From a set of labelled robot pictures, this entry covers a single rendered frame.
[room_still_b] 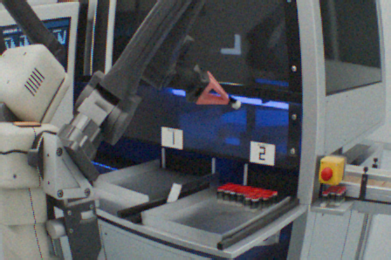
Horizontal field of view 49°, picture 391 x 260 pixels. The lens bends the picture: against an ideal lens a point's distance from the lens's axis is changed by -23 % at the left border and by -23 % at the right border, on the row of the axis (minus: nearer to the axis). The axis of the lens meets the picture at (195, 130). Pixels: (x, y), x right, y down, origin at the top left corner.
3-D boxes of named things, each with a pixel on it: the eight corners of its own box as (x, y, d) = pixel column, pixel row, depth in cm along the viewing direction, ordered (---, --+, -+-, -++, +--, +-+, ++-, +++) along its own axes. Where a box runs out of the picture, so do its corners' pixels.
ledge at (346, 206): (327, 198, 158) (328, 193, 157) (356, 202, 150) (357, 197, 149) (311, 211, 147) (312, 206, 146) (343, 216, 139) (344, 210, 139)
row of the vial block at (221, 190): (219, 200, 157) (220, 186, 156) (269, 209, 146) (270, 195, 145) (215, 202, 155) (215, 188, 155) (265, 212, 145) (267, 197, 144)
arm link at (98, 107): (72, 116, 88) (93, 133, 88) (103, 76, 93) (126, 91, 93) (71, 138, 96) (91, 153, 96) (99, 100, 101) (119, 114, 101)
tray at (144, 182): (159, 167, 193) (159, 158, 193) (219, 181, 177) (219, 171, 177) (92, 187, 167) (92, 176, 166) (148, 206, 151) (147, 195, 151)
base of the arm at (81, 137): (39, 138, 88) (72, 148, 80) (61, 106, 92) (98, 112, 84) (60, 168, 93) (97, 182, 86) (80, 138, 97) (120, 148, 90)
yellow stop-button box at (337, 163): (326, 176, 149) (328, 153, 148) (344, 179, 145) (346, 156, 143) (317, 183, 143) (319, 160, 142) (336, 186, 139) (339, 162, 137)
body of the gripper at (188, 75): (203, 66, 134) (177, 54, 132) (208, 82, 125) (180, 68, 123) (189, 87, 136) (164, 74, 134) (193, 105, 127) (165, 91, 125)
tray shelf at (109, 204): (149, 170, 197) (148, 165, 196) (316, 202, 154) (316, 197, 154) (58, 195, 160) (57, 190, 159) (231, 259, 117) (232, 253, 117)
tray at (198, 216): (218, 195, 163) (218, 183, 163) (288, 207, 148) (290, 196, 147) (141, 222, 137) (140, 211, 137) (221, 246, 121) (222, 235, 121)
